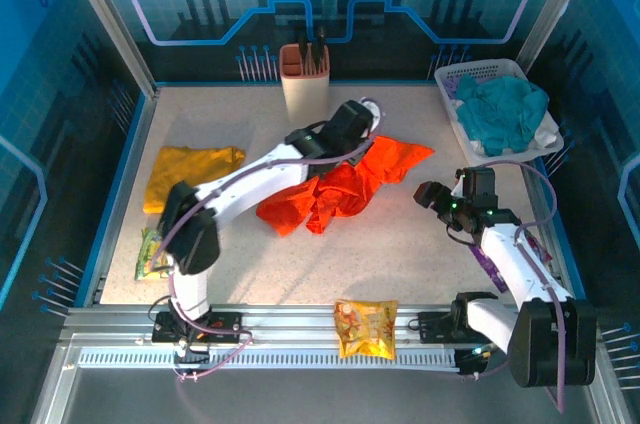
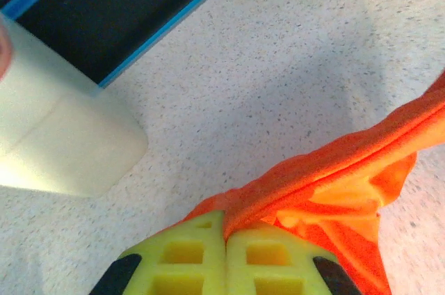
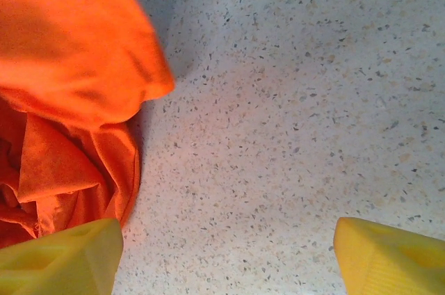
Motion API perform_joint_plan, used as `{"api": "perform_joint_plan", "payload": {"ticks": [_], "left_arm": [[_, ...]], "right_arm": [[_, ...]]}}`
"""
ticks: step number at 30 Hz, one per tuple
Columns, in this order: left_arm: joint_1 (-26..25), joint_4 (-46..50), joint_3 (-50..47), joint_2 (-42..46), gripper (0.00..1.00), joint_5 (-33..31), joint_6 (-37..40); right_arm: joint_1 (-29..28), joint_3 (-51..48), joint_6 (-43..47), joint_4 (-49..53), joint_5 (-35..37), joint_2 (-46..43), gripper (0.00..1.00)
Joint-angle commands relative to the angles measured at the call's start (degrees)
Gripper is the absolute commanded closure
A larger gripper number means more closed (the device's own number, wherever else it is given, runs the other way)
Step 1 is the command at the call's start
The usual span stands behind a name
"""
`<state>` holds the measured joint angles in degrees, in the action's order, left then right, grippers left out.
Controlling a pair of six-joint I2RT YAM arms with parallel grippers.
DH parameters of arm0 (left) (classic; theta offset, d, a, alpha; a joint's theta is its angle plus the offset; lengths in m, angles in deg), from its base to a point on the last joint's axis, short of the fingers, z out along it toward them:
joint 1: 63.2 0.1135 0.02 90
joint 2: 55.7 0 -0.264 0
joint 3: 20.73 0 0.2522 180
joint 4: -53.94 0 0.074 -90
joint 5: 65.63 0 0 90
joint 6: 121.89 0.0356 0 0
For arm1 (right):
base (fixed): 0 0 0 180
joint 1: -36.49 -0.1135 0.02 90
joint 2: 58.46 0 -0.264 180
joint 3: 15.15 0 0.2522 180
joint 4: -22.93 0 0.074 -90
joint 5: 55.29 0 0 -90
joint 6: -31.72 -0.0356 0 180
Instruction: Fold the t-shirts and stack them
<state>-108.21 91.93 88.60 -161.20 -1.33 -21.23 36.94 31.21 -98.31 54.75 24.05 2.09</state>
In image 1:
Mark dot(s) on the aluminium frame post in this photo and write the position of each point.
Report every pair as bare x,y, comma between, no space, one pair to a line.
105,14
555,9

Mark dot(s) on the yellow folded t-shirt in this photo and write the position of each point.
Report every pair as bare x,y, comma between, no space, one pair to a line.
185,169

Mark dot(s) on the beige knife block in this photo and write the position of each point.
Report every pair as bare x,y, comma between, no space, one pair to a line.
305,94

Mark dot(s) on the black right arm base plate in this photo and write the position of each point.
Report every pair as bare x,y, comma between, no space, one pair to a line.
435,326

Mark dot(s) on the black connector box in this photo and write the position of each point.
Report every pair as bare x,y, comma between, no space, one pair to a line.
192,351
472,361

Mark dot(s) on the teal t-shirt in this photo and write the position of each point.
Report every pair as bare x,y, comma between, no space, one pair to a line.
500,109

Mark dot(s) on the white plastic basket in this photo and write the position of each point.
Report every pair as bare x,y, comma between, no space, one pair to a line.
452,109

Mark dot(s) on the yellow orange snack bag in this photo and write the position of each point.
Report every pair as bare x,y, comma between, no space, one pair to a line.
365,329

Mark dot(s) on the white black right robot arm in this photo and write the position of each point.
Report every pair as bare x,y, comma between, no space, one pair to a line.
505,254

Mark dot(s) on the green candy bag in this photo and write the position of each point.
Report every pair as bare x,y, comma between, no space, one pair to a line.
147,254

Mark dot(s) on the purple candy bag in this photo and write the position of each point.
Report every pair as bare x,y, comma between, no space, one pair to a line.
492,271

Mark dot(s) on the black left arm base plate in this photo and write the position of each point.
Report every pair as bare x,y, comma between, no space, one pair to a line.
225,324

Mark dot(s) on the orange t-shirt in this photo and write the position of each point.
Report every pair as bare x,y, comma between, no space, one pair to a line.
345,194

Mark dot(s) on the aluminium frame rail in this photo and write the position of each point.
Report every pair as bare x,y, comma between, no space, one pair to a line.
290,316

